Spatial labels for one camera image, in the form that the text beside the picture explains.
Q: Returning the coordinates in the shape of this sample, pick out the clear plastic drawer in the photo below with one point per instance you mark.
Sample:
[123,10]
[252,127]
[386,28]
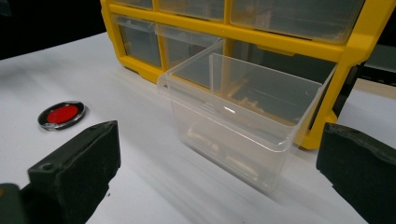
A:
[295,17]
[191,8]
[140,40]
[135,3]
[239,124]

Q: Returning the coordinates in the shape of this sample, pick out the wooden pieces in drawer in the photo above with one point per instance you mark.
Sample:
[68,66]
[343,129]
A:
[241,96]

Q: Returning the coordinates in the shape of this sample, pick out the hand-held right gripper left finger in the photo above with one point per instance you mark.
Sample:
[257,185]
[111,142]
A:
[84,174]

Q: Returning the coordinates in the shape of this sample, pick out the round red disc black rim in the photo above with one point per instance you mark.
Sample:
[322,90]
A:
[61,114]

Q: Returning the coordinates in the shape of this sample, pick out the yellow drawer organizer cabinet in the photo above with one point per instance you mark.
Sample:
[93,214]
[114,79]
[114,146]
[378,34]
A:
[317,49]

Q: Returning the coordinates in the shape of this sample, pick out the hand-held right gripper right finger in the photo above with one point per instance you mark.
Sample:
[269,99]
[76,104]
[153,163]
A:
[364,168]

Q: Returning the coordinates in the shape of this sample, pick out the clear plastic closed drawer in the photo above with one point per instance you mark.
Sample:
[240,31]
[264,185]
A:
[140,40]
[295,17]
[135,3]
[191,8]

